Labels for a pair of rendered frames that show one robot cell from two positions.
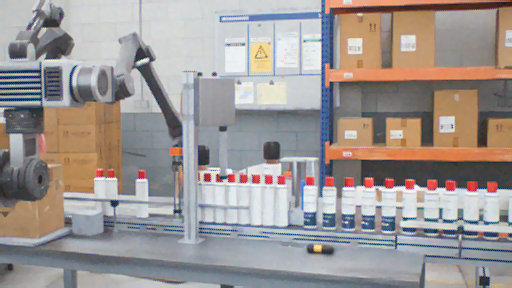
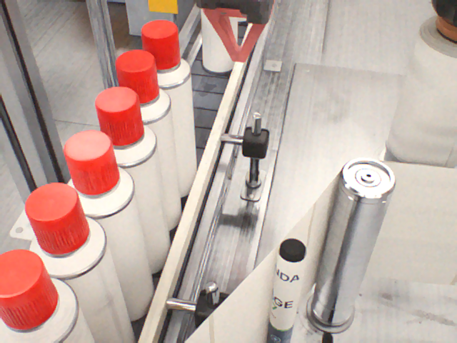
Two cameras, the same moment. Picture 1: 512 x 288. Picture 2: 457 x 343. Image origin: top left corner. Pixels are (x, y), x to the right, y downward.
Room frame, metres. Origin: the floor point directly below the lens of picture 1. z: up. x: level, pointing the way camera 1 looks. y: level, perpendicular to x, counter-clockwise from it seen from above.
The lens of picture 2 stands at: (2.78, -0.43, 1.32)
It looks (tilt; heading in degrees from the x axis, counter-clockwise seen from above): 46 degrees down; 80
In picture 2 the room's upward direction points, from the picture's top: straight up
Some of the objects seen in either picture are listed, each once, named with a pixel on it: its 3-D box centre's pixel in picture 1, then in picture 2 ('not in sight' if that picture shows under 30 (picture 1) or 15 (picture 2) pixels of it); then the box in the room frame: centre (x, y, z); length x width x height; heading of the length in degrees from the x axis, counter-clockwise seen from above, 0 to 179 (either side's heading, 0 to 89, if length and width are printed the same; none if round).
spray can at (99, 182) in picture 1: (100, 192); not in sight; (2.95, 0.41, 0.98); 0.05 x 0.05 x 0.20
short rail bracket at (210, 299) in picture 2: not in sight; (196, 315); (2.79, -0.19, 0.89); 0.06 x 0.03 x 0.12; 158
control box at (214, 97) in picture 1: (210, 101); not in sight; (2.67, -0.08, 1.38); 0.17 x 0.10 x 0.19; 123
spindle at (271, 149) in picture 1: (271, 169); not in sight; (3.28, -0.39, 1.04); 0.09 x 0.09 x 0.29
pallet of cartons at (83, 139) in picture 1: (57, 168); not in sight; (6.53, 1.32, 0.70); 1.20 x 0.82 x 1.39; 80
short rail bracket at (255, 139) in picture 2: not in sight; (255, 151); (2.89, 0.01, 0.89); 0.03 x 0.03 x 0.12; 68
